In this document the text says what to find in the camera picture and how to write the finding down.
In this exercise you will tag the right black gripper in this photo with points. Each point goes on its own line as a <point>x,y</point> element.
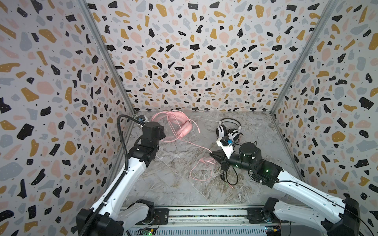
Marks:
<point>223,159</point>

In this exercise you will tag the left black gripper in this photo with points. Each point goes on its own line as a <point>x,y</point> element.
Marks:
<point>161,134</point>

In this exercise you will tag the pink headphones with cable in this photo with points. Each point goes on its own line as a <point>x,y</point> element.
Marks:
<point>180,124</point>

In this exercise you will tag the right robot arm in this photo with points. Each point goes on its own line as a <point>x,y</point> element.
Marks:
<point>328,214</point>

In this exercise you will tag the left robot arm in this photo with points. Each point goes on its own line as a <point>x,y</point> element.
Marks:
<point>105,217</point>

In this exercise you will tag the right circuit board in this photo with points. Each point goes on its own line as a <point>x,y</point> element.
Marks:
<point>273,230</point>

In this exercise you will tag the left green circuit board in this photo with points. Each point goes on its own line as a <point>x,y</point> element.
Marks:
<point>147,232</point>

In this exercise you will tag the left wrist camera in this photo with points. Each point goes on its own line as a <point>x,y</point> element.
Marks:
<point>142,119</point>

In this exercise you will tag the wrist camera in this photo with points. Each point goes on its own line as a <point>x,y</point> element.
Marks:
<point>227,145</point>
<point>142,119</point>

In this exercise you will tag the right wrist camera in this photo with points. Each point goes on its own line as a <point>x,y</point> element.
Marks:
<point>227,145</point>

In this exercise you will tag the white black headphones with cable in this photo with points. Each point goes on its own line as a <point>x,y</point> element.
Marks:
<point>231,128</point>

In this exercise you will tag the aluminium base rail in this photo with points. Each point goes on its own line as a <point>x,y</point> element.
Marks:
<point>228,215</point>

